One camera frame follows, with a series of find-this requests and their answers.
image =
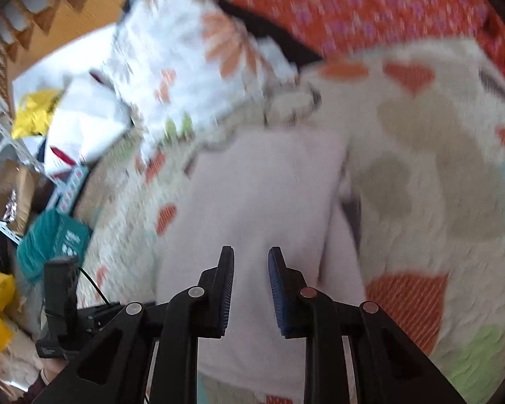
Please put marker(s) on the pale pink fleece garment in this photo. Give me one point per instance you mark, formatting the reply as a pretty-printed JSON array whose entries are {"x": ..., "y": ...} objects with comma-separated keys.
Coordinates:
[{"x": 267, "y": 188}]

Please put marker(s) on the heart-patterned quilted bedspread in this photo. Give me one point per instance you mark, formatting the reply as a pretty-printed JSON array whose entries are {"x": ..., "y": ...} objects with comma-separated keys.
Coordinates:
[{"x": 426, "y": 130}]

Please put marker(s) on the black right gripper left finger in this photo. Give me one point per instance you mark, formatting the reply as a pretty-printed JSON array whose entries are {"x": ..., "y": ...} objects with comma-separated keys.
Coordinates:
[{"x": 149, "y": 353}]

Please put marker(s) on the white floral pillow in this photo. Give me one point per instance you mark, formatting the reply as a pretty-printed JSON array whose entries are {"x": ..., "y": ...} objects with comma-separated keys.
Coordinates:
[{"x": 182, "y": 65}]

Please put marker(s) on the white plastic bag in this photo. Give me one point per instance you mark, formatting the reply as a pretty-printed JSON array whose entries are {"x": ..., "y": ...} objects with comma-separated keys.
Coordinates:
[{"x": 88, "y": 120}]

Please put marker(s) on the colourful long flat box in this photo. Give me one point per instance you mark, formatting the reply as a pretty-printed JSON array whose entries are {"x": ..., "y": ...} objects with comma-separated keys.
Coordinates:
[{"x": 73, "y": 187}]

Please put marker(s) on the yellow plastic bag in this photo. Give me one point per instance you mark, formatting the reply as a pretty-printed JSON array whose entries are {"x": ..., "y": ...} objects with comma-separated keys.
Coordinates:
[{"x": 35, "y": 113}]

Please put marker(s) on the teal cardboard box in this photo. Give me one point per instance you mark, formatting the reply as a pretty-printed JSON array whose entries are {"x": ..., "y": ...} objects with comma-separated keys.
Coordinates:
[{"x": 52, "y": 235}]

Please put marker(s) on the orange floral blanket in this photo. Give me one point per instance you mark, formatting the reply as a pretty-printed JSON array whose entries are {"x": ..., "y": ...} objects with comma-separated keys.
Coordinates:
[{"x": 312, "y": 30}]

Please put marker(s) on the brown cardboard box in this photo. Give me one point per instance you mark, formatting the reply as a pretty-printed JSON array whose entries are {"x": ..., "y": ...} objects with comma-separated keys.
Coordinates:
[{"x": 22, "y": 196}]

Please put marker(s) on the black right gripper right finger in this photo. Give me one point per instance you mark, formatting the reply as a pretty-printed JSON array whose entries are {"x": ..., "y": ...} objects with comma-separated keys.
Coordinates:
[{"x": 352, "y": 353}]

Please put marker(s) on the wooden headboard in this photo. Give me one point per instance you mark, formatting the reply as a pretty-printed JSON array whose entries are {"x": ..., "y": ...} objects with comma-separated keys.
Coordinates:
[{"x": 30, "y": 30}]

